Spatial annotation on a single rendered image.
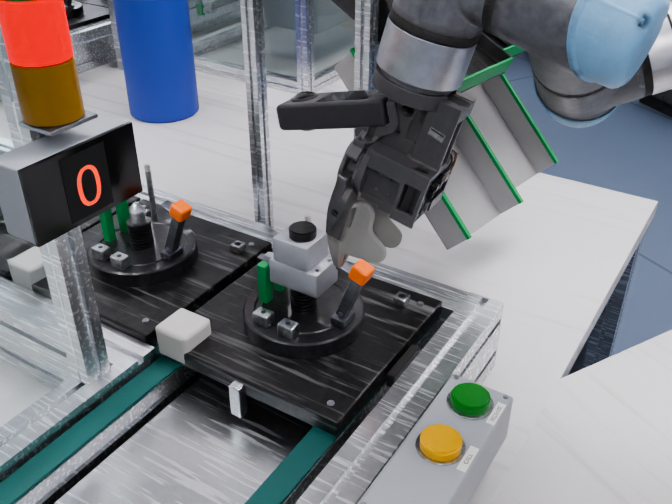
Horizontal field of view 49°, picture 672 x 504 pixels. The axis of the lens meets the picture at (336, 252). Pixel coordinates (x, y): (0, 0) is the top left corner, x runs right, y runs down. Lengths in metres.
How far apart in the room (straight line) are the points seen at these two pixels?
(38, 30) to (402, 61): 0.28
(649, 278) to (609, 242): 1.59
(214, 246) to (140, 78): 0.74
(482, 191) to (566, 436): 0.35
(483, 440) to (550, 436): 0.18
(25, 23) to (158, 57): 1.05
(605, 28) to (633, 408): 0.56
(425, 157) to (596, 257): 0.65
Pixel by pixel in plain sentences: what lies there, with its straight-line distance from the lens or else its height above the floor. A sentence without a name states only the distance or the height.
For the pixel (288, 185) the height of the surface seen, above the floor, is 0.86.
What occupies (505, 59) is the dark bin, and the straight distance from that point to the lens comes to 0.99.
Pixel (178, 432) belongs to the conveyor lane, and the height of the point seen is 0.92.
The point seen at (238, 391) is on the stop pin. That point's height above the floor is 0.96.
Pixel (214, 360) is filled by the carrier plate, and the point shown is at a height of 0.97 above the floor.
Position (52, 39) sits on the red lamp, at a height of 1.33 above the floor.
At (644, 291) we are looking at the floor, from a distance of 2.81.
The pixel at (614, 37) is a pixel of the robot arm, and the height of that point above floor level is 1.36.
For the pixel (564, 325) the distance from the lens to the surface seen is 1.09.
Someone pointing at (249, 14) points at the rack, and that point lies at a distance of 1.00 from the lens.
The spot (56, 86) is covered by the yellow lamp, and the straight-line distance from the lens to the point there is 0.65.
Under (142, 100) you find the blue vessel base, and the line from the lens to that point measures 1.71.
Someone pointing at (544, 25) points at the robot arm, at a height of 1.36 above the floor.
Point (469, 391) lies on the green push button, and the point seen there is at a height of 0.97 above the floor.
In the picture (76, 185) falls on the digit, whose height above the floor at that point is 1.21.
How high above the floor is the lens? 1.50
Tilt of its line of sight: 32 degrees down
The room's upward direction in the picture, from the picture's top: straight up
